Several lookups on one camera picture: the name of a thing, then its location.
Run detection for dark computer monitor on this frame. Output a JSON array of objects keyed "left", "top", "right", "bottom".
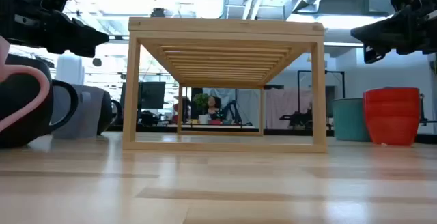
[{"left": 139, "top": 81, "right": 167, "bottom": 110}]

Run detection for red bowls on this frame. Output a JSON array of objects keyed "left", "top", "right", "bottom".
[{"left": 363, "top": 87, "right": 421, "bottom": 147}]

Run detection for teal mug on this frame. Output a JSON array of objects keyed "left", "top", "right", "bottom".
[{"left": 332, "top": 97, "right": 372, "bottom": 143}]

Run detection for person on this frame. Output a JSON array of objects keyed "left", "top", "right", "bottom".
[{"left": 206, "top": 95, "right": 223, "bottom": 121}]

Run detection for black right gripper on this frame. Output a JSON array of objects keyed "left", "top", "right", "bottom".
[{"left": 350, "top": 4, "right": 437, "bottom": 65}]

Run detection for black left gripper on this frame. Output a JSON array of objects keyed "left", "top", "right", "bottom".
[{"left": 0, "top": 0, "right": 111, "bottom": 59}]

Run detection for pink hanging cloth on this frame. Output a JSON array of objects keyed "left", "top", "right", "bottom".
[{"left": 266, "top": 87, "right": 313, "bottom": 130}]

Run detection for black mug with orange inside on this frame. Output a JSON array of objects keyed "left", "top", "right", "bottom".
[{"left": 97, "top": 89, "right": 123, "bottom": 137}]

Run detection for black metal stand frame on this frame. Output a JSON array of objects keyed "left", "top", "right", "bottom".
[{"left": 296, "top": 70, "right": 346, "bottom": 99}]

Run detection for pink mug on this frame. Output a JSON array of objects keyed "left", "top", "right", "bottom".
[{"left": 0, "top": 35, "right": 51, "bottom": 133}]

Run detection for grey-blue mug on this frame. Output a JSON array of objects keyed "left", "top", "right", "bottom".
[{"left": 51, "top": 83, "right": 105, "bottom": 140}]

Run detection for slatted wooden rack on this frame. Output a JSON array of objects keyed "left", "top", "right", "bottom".
[{"left": 122, "top": 16, "right": 327, "bottom": 154}]

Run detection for small plant in white pot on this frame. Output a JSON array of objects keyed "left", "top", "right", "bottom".
[{"left": 193, "top": 92, "right": 210, "bottom": 126}]

